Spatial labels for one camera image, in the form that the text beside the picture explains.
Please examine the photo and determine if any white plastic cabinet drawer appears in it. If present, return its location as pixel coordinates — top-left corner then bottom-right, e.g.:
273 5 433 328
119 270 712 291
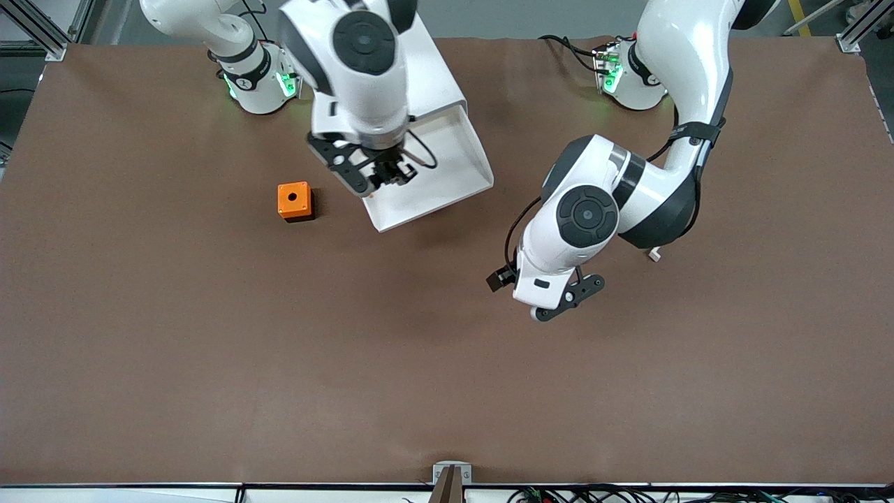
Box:
363 108 494 233

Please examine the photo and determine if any brown table cover mat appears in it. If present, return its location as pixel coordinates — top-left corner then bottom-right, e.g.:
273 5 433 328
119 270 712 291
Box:
0 35 894 488

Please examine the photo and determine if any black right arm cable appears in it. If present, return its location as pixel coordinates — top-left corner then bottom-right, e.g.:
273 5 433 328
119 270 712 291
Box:
407 129 439 170

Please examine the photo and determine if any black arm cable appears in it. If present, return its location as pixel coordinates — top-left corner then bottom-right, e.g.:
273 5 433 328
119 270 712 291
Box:
407 129 439 170
504 196 552 277

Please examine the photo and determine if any black bracket with screws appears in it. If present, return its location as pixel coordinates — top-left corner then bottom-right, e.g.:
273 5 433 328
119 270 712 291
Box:
534 274 606 323
307 131 376 198

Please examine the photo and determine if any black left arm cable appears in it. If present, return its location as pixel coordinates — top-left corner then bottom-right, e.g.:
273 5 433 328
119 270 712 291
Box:
504 196 552 277

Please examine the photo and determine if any orange black button enclosure box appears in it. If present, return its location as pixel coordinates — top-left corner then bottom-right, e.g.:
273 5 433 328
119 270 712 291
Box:
277 181 315 223

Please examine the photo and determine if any metal edge mounting bracket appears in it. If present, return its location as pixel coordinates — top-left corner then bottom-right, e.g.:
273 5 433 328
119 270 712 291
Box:
432 461 473 503

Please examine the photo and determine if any black base cable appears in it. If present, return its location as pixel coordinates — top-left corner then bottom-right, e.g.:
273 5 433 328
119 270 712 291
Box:
538 34 603 74

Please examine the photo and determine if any brown post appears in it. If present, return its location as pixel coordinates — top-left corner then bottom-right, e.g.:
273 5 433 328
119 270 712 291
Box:
430 467 465 503

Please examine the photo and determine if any black cable bundle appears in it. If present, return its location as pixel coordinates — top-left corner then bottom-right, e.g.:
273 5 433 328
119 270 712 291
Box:
506 484 894 503

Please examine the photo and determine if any aluminium frame profile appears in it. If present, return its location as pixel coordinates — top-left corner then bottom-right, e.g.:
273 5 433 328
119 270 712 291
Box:
0 0 71 61
835 0 894 54
68 0 96 43

